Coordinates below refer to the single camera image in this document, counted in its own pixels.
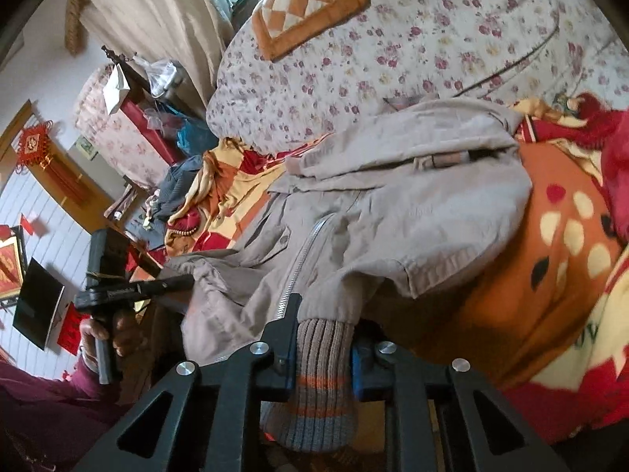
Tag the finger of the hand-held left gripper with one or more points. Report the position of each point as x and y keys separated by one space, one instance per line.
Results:
x=167 y=285

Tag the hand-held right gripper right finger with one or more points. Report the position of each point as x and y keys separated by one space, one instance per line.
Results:
x=361 y=368

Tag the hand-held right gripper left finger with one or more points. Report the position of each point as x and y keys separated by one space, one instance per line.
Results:
x=285 y=334

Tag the beige jacket with ribbed cuffs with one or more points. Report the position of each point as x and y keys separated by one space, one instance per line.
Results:
x=393 y=196

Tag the person's left forearm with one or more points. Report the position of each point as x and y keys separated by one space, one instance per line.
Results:
x=49 y=403

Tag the person's left hand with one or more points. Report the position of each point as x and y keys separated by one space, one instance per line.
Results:
x=130 y=334

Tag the black monitor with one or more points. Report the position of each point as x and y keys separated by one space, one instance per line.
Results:
x=37 y=300

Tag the dark blue clothing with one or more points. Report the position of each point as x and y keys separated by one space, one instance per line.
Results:
x=172 y=187

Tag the blue plastic bag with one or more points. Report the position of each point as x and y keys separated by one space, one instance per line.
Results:
x=194 y=137

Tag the cluttered floral covered chair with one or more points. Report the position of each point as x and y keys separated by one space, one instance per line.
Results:
x=118 y=142

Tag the white paper bag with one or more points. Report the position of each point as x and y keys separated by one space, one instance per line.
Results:
x=115 y=88

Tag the clear plastic bag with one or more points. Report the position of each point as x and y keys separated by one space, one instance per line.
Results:
x=159 y=76

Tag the orange red printed blanket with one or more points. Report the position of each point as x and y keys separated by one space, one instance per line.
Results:
x=540 y=255

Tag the beige curtain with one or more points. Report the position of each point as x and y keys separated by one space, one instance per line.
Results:
x=157 y=19

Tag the braided curtain tie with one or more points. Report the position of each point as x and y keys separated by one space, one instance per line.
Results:
x=74 y=19

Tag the orange checkered pillow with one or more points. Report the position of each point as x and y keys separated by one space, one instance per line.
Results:
x=304 y=5

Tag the floral bed sheet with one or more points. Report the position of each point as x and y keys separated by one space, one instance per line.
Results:
x=417 y=34

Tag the red wall picture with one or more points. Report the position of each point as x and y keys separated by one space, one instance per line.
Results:
x=10 y=263

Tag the red knot wall ornament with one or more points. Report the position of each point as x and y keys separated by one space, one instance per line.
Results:
x=32 y=142

